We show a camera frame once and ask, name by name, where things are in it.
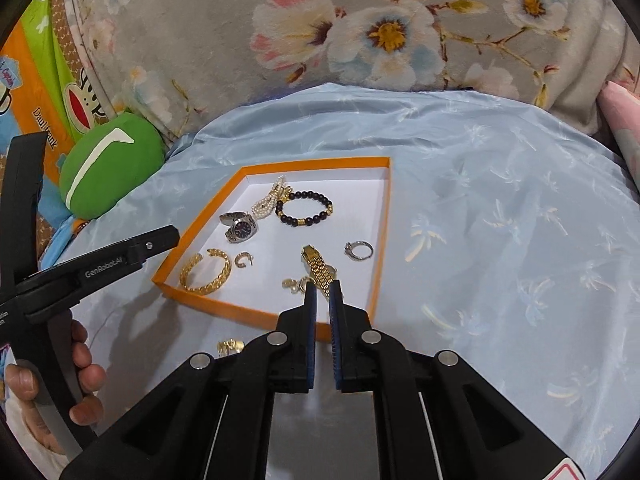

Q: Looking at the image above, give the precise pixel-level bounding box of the gold braided bangle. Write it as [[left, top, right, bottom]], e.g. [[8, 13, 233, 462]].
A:
[[179, 248, 232, 295]]

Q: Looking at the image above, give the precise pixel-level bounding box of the person's left hand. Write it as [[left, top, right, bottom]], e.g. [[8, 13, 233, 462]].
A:
[[5, 320, 107, 425]]

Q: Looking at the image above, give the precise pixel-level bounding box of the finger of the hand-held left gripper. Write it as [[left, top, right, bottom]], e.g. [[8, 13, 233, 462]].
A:
[[7, 133, 49, 286], [14, 226, 181, 325]]

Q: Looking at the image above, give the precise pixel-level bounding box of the green round cushion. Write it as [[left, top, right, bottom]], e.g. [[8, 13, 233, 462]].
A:
[[59, 112, 166, 220]]

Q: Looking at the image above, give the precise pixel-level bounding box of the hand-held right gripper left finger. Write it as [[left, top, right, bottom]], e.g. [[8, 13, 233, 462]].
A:
[[60, 280, 318, 480]]

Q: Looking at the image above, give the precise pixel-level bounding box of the light blue palm-print sheet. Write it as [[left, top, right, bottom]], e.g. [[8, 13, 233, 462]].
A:
[[40, 82, 640, 480]]

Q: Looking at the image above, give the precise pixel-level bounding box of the silver wristwatch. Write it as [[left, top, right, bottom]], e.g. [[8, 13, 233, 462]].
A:
[[219, 211, 260, 244]]

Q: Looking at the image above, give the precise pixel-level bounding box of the orange shallow box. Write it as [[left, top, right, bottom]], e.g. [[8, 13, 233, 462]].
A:
[[151, 156, 391, 345]]

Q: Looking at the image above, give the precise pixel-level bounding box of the grey floral blanket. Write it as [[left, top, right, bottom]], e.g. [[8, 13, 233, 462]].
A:
[[65, 0, 640, 146]]

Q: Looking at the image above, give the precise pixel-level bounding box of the white pearl bracelet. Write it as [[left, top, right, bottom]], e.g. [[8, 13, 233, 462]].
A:
[[250, 174, 293, 221]]

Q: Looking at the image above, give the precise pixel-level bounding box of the silver ring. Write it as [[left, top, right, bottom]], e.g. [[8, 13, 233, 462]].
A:
[[344, 241, 374, 262]]

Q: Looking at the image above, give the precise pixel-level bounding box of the cartoon printed blanket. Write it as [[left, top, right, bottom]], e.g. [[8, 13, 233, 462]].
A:
[[0, 0, 131, 281]]

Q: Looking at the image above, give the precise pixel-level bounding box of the black bead bracelet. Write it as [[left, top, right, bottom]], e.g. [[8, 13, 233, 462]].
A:
[[275, 190, 334, 228]]

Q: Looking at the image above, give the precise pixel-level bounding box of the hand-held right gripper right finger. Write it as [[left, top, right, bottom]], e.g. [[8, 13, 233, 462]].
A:
[[327, 280, 576, 480]]

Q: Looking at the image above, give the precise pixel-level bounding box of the gold watch band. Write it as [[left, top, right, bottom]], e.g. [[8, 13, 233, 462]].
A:
[[300, 244, 338, 301]]

